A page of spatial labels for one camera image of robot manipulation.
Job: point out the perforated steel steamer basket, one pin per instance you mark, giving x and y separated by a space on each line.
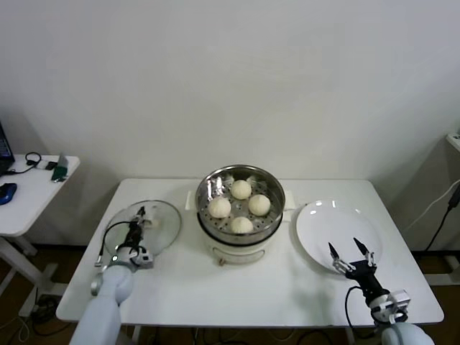
275 219

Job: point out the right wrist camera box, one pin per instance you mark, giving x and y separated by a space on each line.
399 299

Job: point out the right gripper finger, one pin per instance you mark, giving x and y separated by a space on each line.
338 264
368 257

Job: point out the white stand foot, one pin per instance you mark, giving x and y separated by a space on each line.
442 276

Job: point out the floor power strip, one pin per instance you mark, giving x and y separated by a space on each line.
43 307

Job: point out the round glass pot lid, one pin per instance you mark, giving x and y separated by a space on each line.
165 230

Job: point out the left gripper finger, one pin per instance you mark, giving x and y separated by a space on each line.
147 222
138 215

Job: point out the large white plate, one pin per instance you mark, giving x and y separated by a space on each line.
323 223

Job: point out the green circuit board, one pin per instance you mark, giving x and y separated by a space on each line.
61 169

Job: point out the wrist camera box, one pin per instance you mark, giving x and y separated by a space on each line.
399 299
145 259

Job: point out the white side table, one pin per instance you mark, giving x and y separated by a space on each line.
32 201

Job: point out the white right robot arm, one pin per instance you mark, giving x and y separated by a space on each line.
406 332

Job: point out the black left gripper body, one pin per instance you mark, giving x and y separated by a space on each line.
133 235

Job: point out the small white adapter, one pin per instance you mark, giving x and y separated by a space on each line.
42 165

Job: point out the small black device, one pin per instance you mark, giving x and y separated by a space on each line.
52 166

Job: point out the white steamed baozi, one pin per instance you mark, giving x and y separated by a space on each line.
259 205
220 208
240 189
241 224

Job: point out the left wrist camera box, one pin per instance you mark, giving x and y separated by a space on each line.
145 259

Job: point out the blue computer mouse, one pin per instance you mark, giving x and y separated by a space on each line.
8 192

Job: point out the cream electric cooking pot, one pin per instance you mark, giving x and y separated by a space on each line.
237 253

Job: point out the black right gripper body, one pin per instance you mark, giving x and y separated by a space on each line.
363 278

